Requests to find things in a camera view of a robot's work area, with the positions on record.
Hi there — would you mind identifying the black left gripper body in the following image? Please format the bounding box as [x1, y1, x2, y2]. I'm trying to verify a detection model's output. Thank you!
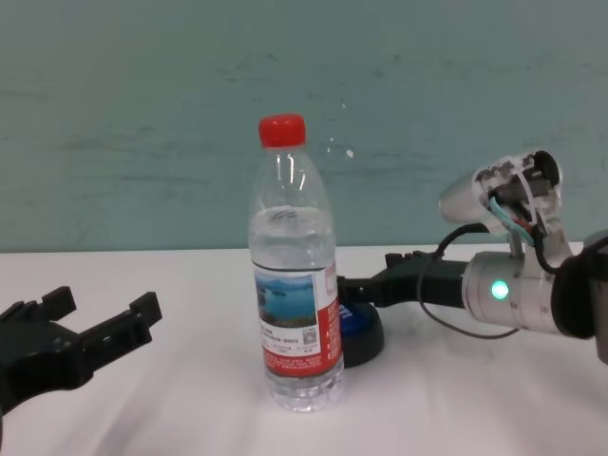
[0, 321, 95, 419]

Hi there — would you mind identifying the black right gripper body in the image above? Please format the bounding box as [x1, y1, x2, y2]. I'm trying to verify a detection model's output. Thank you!
[393, 258, 470, 311]

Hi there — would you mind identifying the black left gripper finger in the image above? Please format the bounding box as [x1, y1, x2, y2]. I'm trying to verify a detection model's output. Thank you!
[0, 286, 78, 330]
[77, 293, 164, 371]

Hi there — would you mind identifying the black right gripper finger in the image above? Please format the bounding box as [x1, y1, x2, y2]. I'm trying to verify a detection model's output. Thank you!
[383, 250, 444, 272]
[338, 269, 399, 309]

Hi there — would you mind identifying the blue push button black base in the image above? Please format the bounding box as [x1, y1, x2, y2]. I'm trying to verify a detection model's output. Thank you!
[337, 303, 387, 370]

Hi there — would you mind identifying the clear water bottle red cap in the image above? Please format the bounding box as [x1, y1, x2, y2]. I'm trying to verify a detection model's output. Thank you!
[246, 112, 346, 413]

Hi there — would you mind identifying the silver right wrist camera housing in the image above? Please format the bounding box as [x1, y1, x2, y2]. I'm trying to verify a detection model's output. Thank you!
[438, 150, 564, 246]

